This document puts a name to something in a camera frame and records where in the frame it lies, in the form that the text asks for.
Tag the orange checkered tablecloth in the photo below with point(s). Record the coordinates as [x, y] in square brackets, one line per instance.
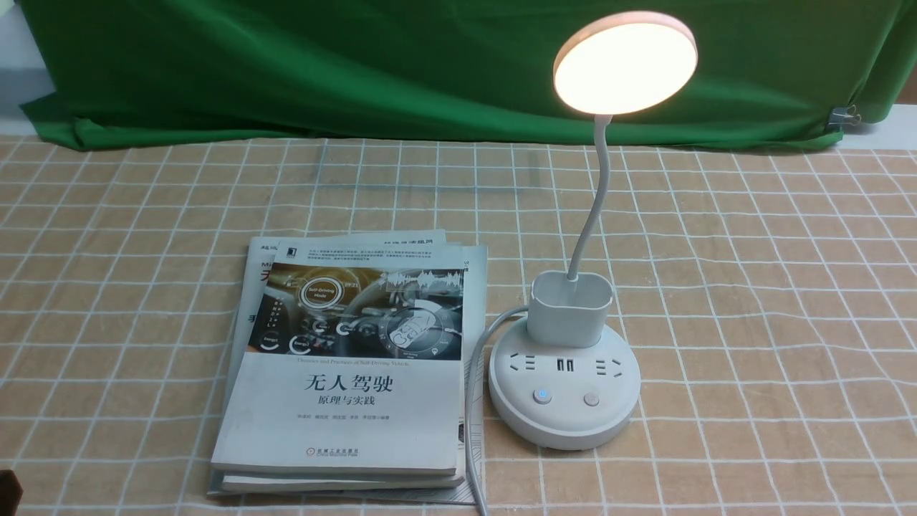
[770, 300]

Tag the green backdrop cloth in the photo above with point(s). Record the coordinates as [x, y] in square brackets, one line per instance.
[154, 73]

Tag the metal binder clip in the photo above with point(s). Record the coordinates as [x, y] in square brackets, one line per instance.
[841, 117]

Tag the top self-driving book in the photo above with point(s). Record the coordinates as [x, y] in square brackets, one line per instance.
[354, 364]

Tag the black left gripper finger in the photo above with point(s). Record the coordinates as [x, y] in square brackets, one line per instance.
[11, 493]

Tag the white desk lamp with sockets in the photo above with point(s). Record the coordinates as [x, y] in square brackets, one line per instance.
[560, 377]

